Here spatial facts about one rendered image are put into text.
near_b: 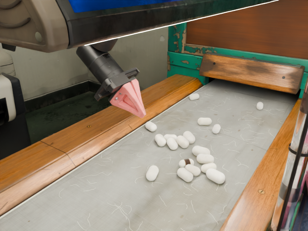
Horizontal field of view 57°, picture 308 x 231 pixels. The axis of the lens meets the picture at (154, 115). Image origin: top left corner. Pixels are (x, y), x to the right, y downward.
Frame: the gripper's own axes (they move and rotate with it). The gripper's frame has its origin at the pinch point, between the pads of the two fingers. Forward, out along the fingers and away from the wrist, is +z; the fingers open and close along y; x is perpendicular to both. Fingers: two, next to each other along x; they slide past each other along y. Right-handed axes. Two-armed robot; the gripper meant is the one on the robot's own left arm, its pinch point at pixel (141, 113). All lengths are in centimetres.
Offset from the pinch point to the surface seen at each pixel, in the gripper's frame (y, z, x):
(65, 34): -32.7, -0.5, -30.9
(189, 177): -6.3, 15.7, -5.4
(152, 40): 144, -61, 78
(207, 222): -12.9, 21.6, -8.7
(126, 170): -9.9, 7.5, 3.5
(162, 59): 143, -44, 83
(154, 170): -8.7, 10.8, -1.7
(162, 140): 1.2, 7.4, 1.5
